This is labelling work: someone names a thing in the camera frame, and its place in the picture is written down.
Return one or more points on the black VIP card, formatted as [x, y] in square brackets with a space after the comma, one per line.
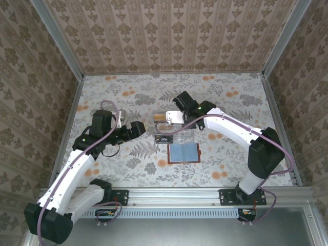
[164, 139]

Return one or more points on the brown leather card holder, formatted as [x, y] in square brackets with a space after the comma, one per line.
[183, 153]

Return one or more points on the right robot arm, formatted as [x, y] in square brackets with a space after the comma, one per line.
[230, 126]

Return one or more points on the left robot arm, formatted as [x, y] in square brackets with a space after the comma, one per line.
[74, 174]

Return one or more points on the orange card stack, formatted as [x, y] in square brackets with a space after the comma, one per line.
[159, 117]

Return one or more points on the clear acrylic card organizer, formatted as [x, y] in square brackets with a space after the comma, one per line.
[185, 135]

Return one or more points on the grey metal panel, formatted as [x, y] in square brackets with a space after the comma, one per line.
[174, 233]

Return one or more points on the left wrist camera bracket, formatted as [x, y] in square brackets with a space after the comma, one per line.
[122, 119]

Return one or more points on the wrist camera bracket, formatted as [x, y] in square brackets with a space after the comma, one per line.
[175, 117]
[122, 119]

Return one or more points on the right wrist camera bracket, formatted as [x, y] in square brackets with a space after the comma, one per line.
[175, 117]

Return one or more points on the aluminium table side rail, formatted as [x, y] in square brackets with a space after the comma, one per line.
[279, 123]
[68, 123]

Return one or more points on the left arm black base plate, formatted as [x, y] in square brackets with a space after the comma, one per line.
[120, 197]

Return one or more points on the aluminium table edge rail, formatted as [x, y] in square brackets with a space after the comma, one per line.
[174, 196]

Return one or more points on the aluminium frame post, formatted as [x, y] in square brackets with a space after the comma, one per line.
[56, 38]
[287, 38]

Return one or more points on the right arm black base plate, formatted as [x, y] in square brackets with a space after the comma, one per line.
[226, 197]

